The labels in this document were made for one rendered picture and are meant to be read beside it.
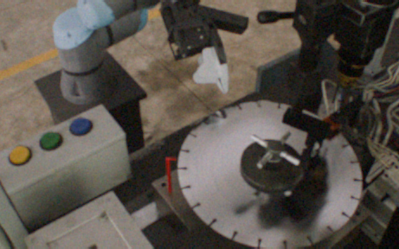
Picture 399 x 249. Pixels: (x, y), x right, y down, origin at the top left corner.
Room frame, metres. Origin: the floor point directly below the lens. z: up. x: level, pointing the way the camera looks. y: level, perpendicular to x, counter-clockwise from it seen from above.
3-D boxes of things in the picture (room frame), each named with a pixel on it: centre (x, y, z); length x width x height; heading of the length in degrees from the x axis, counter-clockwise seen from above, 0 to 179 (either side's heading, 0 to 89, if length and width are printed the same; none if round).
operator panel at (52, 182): (0.56, 0.29, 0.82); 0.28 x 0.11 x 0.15; 126
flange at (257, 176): (0.47, -0.13, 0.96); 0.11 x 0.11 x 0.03
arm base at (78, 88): (0.92, 0.31, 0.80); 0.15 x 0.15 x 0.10
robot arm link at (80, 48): (0.92, 0.30, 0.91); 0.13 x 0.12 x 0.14; 134
